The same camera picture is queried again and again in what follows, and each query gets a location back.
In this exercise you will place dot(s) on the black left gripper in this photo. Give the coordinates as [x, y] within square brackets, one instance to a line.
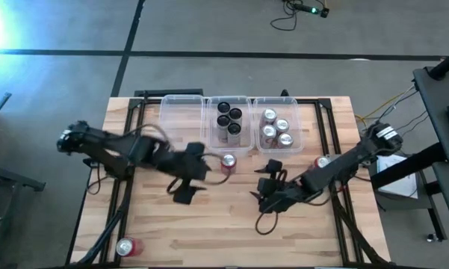
[181, 166]

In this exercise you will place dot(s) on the black power strip green light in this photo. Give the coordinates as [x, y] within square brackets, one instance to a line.
[306, 8]

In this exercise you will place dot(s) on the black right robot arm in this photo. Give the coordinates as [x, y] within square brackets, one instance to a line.
[343, 164]

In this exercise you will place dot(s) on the black aluminium table frame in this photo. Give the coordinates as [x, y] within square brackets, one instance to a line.
[151, 100]

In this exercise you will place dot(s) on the white paper sheet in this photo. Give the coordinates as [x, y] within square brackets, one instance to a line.
[401, 187]

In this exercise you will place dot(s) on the black diagonal stand bar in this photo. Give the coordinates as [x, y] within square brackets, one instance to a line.
[407, 168]

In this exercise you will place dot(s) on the dark grey equipment stand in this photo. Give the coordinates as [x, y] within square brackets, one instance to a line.
[11, 179]

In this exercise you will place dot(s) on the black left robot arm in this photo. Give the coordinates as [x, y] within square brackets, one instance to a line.
[108, 145]

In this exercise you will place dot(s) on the black cylindrical pole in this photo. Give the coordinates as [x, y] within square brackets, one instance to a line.
[446, 63]

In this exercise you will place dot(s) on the clear plastic bin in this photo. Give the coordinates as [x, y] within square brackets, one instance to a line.
[181, 119]
[248, 123]
[296, 112]

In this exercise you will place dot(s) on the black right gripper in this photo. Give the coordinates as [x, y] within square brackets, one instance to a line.
[284, 194]

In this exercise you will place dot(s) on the red Fanta soda can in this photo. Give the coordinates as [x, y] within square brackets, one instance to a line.
[322, 161]
[228, 160]
[124, 247]

